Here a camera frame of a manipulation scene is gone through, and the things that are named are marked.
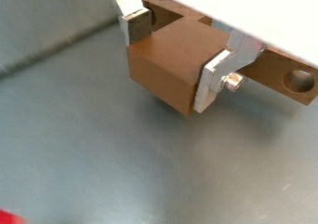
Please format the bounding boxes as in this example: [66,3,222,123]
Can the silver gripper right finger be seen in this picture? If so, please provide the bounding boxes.
[193,29,266,112]

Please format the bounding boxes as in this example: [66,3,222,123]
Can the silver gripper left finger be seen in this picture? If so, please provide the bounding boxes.
[111,0,151,46]

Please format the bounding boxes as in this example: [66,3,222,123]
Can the brown T-shaped block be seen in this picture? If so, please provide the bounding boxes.
[127,0,318,114]

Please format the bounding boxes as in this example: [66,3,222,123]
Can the red peg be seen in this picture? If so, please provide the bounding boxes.
[0,209,27,224]

